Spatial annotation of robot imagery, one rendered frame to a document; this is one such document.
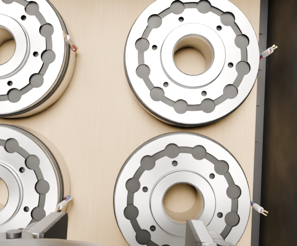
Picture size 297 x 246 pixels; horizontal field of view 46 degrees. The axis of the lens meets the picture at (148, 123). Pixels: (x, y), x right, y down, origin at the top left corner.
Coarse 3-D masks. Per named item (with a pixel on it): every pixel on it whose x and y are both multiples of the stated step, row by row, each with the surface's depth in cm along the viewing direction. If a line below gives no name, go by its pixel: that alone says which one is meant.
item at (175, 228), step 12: (168, 180) 25; (180, 180) 25; (192, 180) 25; (204, 180) 25; (156, 192) 25; (204, 192) 25; (156, 204) 25; (204, 204) 25; (156, 216) 25; (168, 216) 26; (204, 216) 25; (168, 228) 25; (180, 228) 25
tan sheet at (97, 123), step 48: (96, 0) 30; (144, 0) 30; (240, 0) 29; (0, 48) 29; (96, 48) 29; (192, 48) 29; (96, 96) 29; (96, 144) 29; (240, 144) 29; (0, 192) 29; (96, 192) 29; (192, 192) 29; (96, 240) 29; (240, 240) 29
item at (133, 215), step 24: (168, 144) 26; (192, 144) 26; (216, 144) 26; (144, 168) 26; (168, 168) 26; (192, 168) 26; (216, 168) 26; (240, 168) 26; (120, 192) 26; (144, 192) 26; (216, 192) 26; (240, 192) 26; (120, 216) 26; (144, 216) 26; (216, 216) 26; (240, 216) 26; (144, 240) 26; (168, 240) 26
